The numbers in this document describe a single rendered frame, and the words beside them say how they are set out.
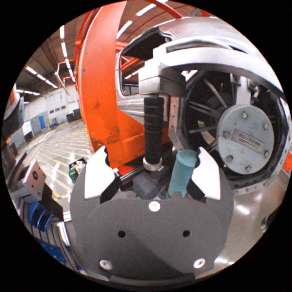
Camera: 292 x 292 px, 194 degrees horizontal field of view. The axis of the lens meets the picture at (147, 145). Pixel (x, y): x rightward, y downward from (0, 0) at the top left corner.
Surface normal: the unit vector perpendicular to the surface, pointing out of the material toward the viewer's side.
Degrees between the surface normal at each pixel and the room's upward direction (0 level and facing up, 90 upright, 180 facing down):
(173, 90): 90
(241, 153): 90
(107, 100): 90
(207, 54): 90
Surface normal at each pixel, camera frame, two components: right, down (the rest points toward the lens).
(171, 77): 0.67, 0.36
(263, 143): -0.74, 0.33
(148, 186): -0.01, -0.88
